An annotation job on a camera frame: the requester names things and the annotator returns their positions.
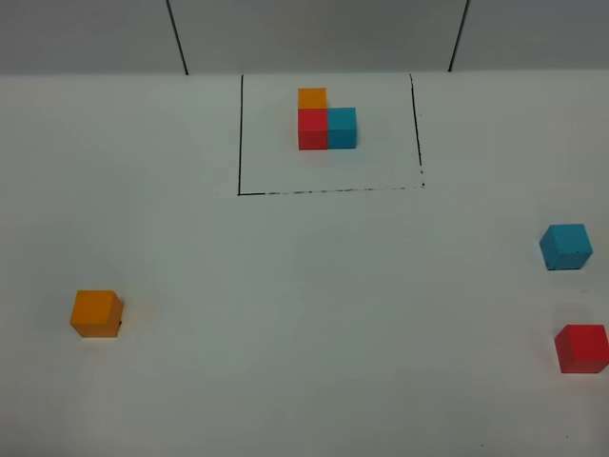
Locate blue template cube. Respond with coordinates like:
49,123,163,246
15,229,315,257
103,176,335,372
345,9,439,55
327,108,358,149

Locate red template cube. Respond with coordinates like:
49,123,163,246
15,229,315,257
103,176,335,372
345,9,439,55
298,109,328,150

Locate orange template cube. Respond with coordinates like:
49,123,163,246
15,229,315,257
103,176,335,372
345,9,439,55
298,88,327,109

